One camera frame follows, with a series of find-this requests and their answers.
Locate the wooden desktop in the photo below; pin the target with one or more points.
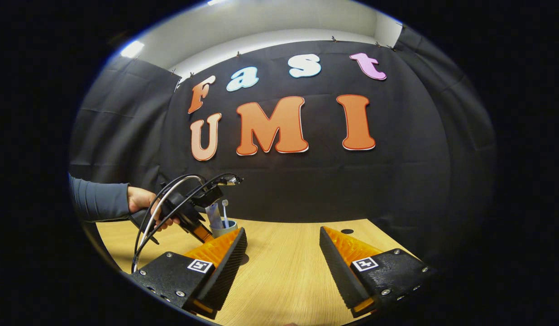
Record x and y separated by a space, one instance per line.
288 271

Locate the ceiling light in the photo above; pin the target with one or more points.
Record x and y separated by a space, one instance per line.
132 49

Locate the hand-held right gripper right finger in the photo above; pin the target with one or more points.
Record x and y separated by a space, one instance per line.
340 271

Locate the white toothbrush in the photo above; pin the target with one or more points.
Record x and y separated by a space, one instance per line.
225 213

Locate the black backdrop cloth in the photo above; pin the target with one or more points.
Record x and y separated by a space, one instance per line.
306 190

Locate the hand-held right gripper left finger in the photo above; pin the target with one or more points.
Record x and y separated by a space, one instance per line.
227 271

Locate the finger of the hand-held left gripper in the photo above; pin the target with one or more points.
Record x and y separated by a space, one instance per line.
203 234

